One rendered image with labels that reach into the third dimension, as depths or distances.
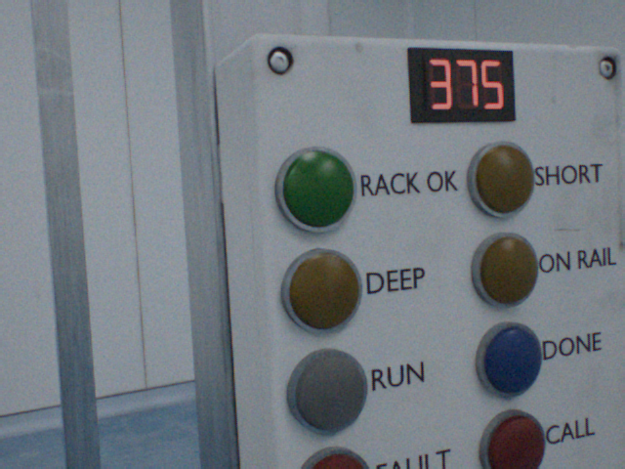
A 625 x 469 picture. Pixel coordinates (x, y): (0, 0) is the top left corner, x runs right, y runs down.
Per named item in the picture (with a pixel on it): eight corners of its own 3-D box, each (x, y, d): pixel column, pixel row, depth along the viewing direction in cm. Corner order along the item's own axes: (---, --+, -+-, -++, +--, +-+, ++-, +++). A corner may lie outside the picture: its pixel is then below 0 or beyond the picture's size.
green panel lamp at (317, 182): (361, 226, 26) (356, 148, 26) (288, 232, 25) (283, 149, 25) (351, 225, 27) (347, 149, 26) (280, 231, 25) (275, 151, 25)
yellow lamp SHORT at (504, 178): (540, 212, 29) (537, 142, 29) (483, 216, 28) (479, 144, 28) (527, 212, 30) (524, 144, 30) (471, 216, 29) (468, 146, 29)
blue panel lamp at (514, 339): (548, 391, 29) (545, 322, 29) (491, 402, 28) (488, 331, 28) (534, 386, 30) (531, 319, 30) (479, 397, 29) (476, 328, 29)
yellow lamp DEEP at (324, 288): (366, 326, 26) (362, 249, 26) (295, 336, 25) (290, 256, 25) (356, 323, 27) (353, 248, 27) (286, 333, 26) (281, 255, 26)
